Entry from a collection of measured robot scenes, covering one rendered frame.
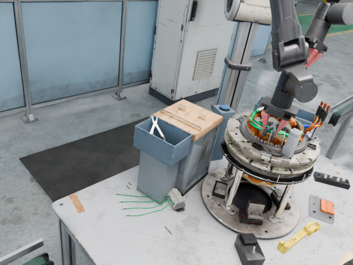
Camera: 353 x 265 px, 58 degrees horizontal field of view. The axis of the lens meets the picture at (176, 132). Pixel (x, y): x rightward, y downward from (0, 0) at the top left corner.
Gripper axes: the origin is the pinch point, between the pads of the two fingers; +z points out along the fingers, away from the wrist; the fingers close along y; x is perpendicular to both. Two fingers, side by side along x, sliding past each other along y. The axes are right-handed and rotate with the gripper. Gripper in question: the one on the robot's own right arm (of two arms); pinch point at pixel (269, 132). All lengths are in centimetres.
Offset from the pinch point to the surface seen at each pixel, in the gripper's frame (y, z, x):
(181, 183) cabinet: -23.7, 33.5, 1.7
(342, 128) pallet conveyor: 41, 54, 176
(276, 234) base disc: 14.3, 36.6, 2.3
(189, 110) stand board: -31.7, 10.2, 14.8
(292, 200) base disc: 16.1, 35.4, 24.1
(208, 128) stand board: -20.9, 10.8, 8.3
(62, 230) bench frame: -53, 51, -29
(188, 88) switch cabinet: -112, 85, 221
